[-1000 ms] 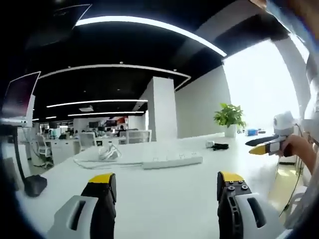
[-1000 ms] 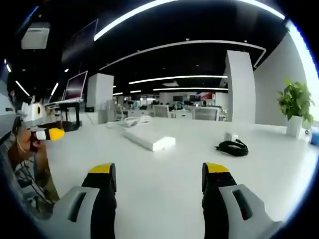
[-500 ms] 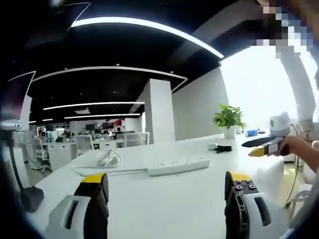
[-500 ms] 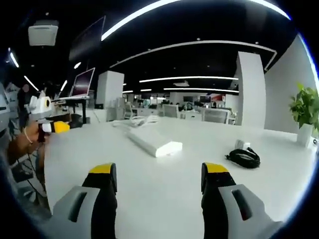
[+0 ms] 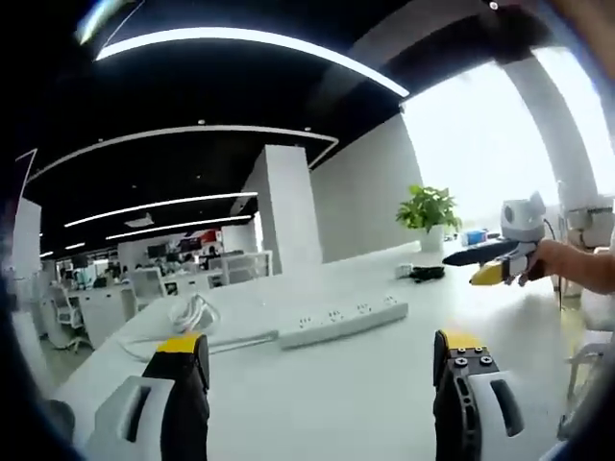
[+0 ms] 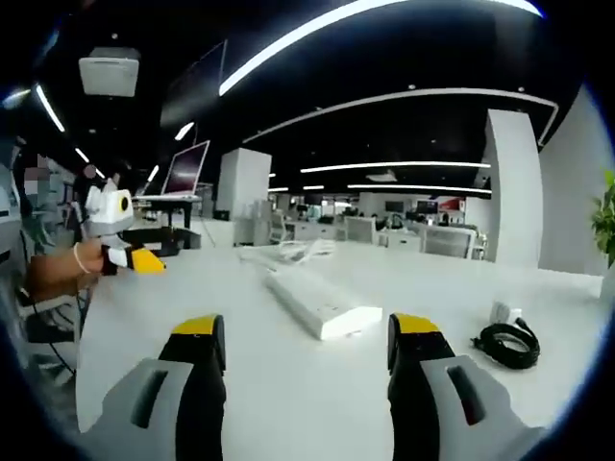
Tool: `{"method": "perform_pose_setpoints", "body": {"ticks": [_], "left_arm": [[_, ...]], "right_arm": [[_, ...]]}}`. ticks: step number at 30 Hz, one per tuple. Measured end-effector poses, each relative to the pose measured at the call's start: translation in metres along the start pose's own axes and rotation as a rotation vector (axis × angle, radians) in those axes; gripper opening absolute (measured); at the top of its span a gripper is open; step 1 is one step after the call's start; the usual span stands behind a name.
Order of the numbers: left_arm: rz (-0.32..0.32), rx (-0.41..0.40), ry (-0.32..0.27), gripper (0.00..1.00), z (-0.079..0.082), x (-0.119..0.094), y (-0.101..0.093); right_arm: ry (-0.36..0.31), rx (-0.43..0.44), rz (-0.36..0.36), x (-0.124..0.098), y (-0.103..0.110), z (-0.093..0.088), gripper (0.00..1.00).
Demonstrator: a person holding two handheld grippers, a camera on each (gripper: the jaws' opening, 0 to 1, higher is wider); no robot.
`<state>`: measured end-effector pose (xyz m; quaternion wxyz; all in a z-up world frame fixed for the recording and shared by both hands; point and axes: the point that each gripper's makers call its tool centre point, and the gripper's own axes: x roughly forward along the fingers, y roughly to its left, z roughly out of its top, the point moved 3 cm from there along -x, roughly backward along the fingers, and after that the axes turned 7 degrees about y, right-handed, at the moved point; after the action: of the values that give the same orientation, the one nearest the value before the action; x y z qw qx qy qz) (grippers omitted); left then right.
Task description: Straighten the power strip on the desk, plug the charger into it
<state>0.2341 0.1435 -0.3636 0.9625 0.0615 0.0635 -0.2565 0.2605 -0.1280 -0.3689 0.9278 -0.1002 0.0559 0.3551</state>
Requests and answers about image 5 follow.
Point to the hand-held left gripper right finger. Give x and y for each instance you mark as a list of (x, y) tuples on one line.
[(468, 403)]

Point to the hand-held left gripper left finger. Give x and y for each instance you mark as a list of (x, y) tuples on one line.
[(158, 398)]

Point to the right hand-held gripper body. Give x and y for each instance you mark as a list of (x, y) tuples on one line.
[(521, 222)]

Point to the white power strip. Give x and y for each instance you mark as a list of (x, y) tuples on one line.
[(343, 319)]

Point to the black object on desk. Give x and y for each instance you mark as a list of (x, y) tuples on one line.
[(425, 273)]

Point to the white desk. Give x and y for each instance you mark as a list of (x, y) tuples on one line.
[(307, 365)]

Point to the white desk partition screen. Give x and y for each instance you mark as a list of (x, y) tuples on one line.
[(240, 269)]

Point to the person's right hand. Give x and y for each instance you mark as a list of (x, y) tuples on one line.
[(545, 261)]

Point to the blue box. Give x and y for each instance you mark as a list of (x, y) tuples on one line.
[(474, 237)]

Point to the green potted plant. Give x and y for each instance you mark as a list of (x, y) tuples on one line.
[(429, 216)]

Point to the white office chair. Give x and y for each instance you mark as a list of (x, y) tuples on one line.
[(65, 319)]

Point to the white square pillar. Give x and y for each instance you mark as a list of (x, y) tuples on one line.
[(286, 211)]

